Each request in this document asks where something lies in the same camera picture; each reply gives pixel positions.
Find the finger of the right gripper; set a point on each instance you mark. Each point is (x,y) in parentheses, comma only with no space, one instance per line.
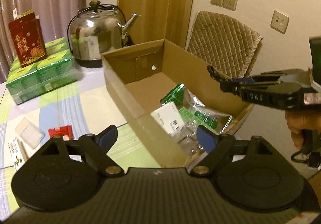
(276,95)
(288,75)

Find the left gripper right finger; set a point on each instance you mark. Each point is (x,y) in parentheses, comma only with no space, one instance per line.
(217,148)

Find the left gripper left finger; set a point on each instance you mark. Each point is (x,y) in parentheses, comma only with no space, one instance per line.
(95,149)

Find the red candy packet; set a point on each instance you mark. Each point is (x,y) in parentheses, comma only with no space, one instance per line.
(64,131)

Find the clear plastic tray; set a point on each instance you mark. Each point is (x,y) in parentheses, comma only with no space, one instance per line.
(29,133)

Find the white ointment box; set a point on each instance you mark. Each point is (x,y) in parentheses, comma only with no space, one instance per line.
(17,152)

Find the person's right hand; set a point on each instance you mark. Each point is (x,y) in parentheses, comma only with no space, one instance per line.
(298,120)

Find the plaid tablecloth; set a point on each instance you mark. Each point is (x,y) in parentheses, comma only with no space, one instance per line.
(86,106)

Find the silver green foil pouch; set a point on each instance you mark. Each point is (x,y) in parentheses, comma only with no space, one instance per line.
(194,113)

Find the white medicine box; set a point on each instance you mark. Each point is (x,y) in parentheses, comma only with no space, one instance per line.
(169,118)

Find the brown cardboard box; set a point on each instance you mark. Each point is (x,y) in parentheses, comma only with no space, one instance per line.
(137,77)

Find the quilted beige chair cushion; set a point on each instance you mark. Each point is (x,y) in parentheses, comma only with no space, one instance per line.
(224,43)

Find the green tissue pack bundle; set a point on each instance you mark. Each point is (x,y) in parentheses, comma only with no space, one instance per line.
(51,73)

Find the stainless steel kettle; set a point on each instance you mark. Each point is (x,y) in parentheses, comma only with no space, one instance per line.
(97,29)

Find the red gift box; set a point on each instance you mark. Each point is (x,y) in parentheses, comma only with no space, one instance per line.
(27,38)

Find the single wall outlet plate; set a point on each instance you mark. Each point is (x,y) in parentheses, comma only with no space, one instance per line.
(279,22)

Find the double wall socket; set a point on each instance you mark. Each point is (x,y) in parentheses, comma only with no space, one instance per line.
(224,0)

